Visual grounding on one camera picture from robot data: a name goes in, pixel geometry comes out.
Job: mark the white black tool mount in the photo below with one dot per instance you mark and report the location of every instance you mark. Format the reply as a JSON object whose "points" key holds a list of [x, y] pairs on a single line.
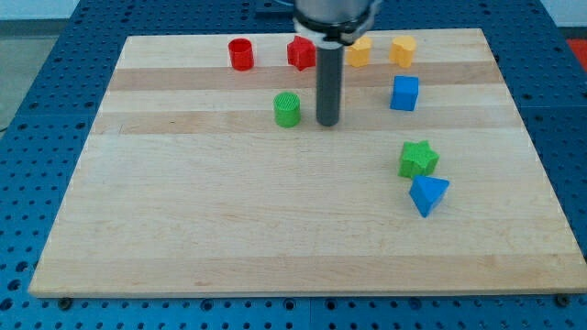
{"points": [[333, 24]]}

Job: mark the green cylinder block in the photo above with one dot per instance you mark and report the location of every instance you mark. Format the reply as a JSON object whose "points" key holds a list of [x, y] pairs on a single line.
{"points": [[286, 107]]}

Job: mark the blue cube block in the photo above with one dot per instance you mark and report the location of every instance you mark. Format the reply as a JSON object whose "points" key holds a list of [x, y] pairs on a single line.
{"points": [[405, 92]]}

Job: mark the yellow heart block right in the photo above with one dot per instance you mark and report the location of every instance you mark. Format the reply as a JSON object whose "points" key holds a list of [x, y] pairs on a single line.
{"points": [[402, 51]]}

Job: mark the red star block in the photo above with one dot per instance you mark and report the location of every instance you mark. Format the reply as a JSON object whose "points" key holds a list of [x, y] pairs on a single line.
{"points": [[301, 53]]}

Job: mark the yellow heart block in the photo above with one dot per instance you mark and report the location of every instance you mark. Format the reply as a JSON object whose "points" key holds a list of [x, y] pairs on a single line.
{"points": [[402, 51], [359, 53]]}

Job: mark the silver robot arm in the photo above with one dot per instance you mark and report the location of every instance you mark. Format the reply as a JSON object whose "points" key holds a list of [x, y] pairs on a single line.
{"points": [[332, 25]]}

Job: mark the green star block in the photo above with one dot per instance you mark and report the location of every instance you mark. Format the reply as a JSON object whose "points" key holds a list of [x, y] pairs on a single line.
{"points": [[417, 158]]}

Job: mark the red cylinder block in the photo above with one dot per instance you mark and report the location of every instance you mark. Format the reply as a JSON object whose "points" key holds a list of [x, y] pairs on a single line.
{"points": [[241, 54]]}

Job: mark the blue triangle block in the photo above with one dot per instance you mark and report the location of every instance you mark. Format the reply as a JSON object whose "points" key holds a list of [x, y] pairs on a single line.
{"points": [[427, 192]]}

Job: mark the yellow heart block left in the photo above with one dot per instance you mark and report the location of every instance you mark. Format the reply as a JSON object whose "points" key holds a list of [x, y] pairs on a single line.
{"points": [[359, 53]]}

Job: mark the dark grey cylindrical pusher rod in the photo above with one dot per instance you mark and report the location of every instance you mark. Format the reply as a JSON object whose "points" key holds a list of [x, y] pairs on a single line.
{"points": [[329, 68]]}

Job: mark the wooden board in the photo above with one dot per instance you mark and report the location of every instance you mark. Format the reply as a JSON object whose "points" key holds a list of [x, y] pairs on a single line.
{"points": [[186, 186]]}

